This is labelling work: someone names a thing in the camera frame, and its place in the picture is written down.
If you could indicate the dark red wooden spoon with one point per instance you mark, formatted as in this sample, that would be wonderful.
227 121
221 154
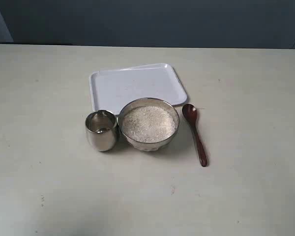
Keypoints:
190 114

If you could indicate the wide steel rice bowl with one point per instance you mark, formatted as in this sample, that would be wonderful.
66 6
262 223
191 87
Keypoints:
142 102

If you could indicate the small metal cup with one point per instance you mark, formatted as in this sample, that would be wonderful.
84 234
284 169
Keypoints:
102 130

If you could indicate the white rectangular plastic tray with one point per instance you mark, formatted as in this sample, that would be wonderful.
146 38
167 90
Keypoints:
112 89

